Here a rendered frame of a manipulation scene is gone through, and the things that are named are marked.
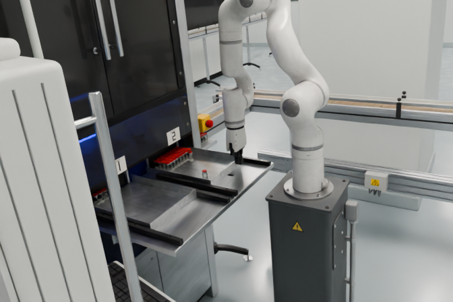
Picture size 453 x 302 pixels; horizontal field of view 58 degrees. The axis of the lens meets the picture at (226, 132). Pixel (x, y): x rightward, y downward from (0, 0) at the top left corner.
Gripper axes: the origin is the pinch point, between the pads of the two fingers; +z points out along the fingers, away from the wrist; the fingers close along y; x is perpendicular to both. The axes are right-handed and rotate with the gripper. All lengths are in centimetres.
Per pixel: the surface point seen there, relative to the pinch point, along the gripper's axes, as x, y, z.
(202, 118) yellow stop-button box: -28.3, -15.4, -11.3
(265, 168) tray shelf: 10.6, -3.7, 4.4
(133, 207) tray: -20.3, 44.2, 3.7
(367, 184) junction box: 35, -80, 44
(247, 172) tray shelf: 4.8, 2.0, 4.3
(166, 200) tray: -11.7, 35.2, 3.8
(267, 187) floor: -60, -133, 91
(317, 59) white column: -17, -144, -14
